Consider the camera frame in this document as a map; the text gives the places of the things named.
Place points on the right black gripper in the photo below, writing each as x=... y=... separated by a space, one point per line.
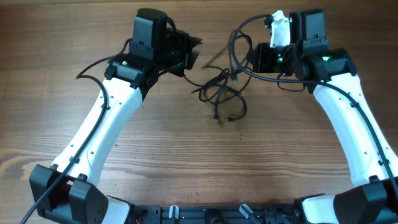
x=260 y=65

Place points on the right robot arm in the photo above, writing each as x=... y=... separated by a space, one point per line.
x=299 y=46

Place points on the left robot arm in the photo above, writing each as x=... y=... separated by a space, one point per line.
x=67 y=190

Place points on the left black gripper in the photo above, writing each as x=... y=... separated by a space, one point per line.
x=186 y=42

